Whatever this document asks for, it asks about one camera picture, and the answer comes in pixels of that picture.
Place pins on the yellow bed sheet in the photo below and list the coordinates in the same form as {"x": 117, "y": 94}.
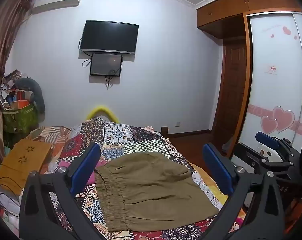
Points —
{"x": 211, "y": 180}

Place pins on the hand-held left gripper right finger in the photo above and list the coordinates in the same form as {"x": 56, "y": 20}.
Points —
{"x": 216, "y": 165}

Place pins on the wooden wardrobe with white doors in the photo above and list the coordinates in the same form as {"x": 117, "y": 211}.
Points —
{"x": 273, "y": 55}

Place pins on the wooden bed post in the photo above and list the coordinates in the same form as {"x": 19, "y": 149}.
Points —
{"x": 164, "y": 131}

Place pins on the orange striped cloth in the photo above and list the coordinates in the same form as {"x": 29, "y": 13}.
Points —
{"x": 49, "y": 133}

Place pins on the wooden folding lap tray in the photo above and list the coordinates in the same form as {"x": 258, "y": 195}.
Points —
{"x": 20, "y": 162}

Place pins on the striped brown curtain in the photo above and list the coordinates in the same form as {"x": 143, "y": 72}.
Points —
{"x": 3, "y": 42}

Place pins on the small paper label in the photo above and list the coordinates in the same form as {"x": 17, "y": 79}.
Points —
{"x": 273, "y": 69}

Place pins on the small black wall monitor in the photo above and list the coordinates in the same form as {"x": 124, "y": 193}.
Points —
{"x": 105, "y": 63}

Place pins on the pile of clutter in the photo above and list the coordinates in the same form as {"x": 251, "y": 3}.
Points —
{"x": 9, "y": 85}

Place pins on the pink heart stickers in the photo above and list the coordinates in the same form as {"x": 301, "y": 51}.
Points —
{"x": 282, "y": 118}

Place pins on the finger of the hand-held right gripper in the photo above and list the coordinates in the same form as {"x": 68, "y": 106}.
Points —
{"x": 267, "y": 140}
{"x": 248, "y": 155}

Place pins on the magenta cloth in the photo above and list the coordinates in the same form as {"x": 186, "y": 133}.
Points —
{"x": 91, "y": 178}

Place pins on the olive green pants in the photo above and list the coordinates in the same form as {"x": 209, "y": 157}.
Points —
{"x": 153, "y": 185}

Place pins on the patchwork patterned bedspread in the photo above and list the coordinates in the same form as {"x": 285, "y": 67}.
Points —
{"x": 131, "y": 135}

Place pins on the brown wooden door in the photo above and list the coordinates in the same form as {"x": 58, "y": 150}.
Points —
{"x": 232, "y": 85}

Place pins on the white air conditioner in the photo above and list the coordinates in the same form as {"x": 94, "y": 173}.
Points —
{"x": 57, "y": 0}

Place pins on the black wall television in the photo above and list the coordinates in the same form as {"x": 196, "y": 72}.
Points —
{"x": 108, "y": 36}

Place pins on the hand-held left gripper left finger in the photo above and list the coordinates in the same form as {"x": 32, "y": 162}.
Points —
{"x": 87, "y": 163}

